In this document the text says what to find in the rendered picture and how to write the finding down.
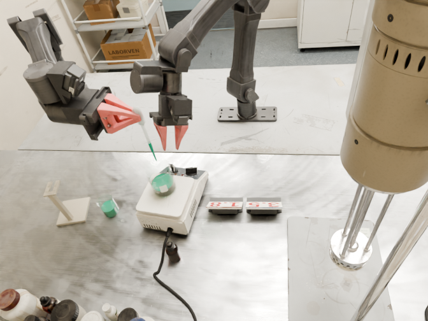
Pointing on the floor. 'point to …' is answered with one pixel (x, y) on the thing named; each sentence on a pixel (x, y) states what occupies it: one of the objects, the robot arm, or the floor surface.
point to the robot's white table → (42, 129)
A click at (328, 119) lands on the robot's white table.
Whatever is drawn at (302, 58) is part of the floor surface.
